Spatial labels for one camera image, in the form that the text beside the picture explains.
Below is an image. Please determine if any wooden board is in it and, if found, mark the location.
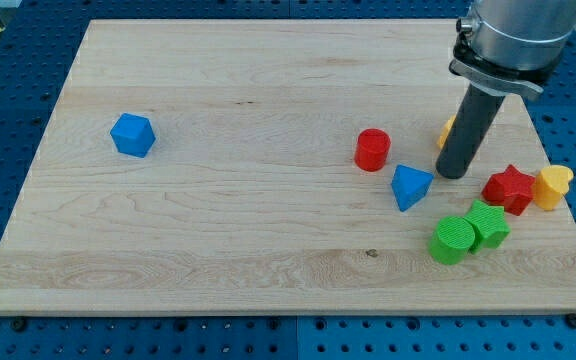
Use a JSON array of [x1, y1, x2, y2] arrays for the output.
[[0, 19, 576, 317]]

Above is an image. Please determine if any blue triangle block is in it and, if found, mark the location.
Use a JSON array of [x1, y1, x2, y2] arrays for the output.
[[391, 165, 434, 212]]

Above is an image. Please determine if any blue cube block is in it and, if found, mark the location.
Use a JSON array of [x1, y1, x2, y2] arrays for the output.
[[110, 113, 156, 158]]

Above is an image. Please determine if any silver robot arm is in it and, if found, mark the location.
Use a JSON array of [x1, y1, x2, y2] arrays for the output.
[[436, 0, 576, 179]]

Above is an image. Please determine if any green cylinder block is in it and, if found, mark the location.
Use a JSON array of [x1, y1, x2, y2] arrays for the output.
[[428, 216, 476, 265]]

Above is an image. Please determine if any yellow heart block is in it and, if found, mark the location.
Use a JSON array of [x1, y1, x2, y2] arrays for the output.
[[532, 165, 574, 211]]

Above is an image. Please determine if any green star block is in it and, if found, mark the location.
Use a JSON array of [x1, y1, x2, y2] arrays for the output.
[[464, 199, 511, 254]]

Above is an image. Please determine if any yellow block behind pusher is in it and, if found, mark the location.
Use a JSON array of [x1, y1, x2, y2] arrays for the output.
[[436, 115, 456, 149]]

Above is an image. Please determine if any red star block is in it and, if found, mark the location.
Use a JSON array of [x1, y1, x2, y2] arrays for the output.
[[482, 164, 536, 216]]

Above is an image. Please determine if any red cylinder block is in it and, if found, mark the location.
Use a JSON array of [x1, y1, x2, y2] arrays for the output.
[[354, 128, 391, 172]]

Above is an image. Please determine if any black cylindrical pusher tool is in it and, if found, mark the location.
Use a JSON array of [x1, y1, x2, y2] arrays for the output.
[[435, 85, 505, 179]]

